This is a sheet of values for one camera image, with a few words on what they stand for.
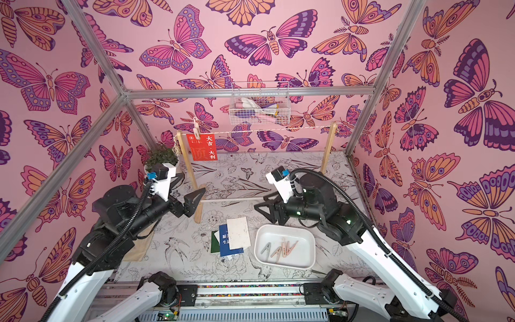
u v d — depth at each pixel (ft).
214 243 2.82
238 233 2.91
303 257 2.74
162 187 1.56
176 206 1.64
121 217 1.37
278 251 2.72
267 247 2.76
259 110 2.89
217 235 2.92
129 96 3.02
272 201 1.73
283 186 1.68
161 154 3.07
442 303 1.19
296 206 1.69
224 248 2.78
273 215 1.69
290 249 2.74
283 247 2.73
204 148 2.35
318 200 1.47
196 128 2.09
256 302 2.39
